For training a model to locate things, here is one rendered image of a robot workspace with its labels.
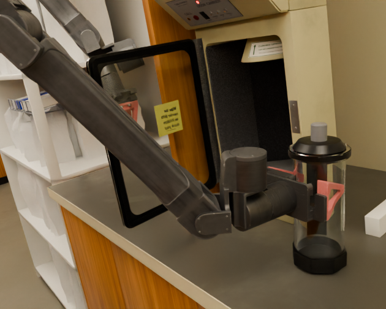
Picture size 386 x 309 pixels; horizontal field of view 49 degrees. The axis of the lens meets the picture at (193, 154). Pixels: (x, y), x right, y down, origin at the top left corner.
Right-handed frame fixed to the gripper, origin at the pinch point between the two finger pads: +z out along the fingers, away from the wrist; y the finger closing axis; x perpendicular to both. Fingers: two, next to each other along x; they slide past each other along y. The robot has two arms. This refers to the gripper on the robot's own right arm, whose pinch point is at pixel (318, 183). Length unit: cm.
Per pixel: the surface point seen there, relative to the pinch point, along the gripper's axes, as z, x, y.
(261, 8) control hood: 1.5, -31.9, 14.8
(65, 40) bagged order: 6, -31, 141
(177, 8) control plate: -2, -34, 38
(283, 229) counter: 6.3, 16.4, 14.9
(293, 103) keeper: 6.9, -12.9, 11.9
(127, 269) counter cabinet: -16, 34, 53
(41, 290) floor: -9, 121, 210
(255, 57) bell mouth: 7.8, -22.1, 23.9
